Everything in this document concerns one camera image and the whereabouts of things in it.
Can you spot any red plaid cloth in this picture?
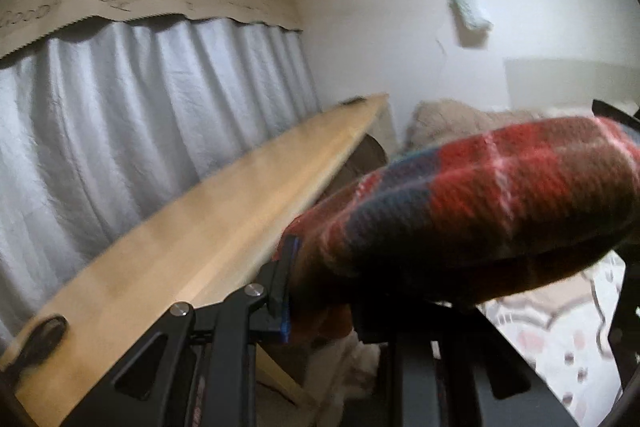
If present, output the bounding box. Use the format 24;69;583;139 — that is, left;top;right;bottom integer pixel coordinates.
285;116;640;343

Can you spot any grey curtain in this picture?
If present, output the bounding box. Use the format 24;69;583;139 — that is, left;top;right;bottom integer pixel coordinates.
0;19;321;348

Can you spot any bear print bed sheet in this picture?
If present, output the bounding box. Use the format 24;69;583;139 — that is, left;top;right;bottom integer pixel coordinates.
480;252;626;418

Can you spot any dark clip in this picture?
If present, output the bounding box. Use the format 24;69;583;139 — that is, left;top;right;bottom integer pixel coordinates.
0;314;68;388

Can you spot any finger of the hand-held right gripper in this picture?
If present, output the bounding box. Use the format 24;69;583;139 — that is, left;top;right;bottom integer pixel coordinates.
592;99;640;128
607;242;640;388

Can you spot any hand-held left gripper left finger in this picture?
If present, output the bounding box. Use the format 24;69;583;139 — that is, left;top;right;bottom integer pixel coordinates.
65;234;303;427

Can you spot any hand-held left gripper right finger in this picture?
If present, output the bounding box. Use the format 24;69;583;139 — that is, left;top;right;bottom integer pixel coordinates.
350;297;578;427

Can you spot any beige fluffy blanket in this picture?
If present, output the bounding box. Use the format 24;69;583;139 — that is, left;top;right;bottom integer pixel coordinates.
402;101;551;152

